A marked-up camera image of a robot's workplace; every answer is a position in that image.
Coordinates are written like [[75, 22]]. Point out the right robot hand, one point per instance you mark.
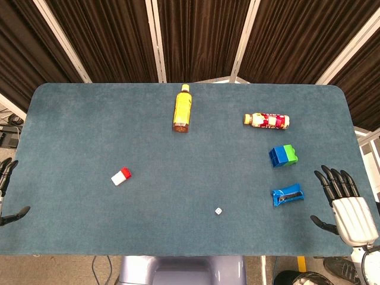
[[353, 215]]

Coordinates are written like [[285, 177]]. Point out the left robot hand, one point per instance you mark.
[[5, 178]]

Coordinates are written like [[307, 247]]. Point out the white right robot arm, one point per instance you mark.
[[368, 264]]

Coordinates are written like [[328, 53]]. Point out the lavender robot base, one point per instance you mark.
[[182, 270]]

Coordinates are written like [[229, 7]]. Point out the black shoe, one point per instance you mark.
[[340, 266]]

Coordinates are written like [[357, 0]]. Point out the blue snack packet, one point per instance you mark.
[[287, 194]]

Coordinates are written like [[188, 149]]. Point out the black bin with liner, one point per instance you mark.
[[300, 278]]

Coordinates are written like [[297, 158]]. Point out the blue green toy block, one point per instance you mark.
[[283, 156]]

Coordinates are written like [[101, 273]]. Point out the red white toy block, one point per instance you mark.
[[121, 176]]

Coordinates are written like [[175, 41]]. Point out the red white drink bottle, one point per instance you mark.
[[267, 120]]

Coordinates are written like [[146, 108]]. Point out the small white die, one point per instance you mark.
[[218, 211]]

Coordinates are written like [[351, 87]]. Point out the blue-grey table mat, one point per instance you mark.
[[184, 172]]

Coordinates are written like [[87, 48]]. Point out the yellow tea bottle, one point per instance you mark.
[[182, 110]]

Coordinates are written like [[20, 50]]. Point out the brown pleated folding screen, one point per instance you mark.
[[190, 38]]

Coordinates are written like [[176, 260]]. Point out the white metal frame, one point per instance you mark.
[[368, 142]]

